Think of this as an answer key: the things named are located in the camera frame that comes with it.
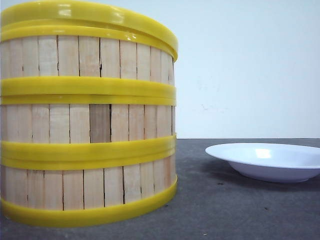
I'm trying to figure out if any woven bamboo steamer lid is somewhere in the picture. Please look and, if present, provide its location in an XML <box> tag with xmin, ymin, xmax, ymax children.
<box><xmin>0</xmin><ymin>0</ymin><xmax>178</xmax><ymax>60</ymax></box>

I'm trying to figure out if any white plate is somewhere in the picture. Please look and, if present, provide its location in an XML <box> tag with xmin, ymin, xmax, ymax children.
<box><xmin>205</xmin><ymin>143</ymin><xmax>320</xmax><ymax>183</ymax></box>

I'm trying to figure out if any front bamboo steamer drawer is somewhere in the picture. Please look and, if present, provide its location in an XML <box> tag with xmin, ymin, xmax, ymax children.
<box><xmin>1</xmin><ymin>148</ymin><xmax>177</xmax><ymax>227</ymax></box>

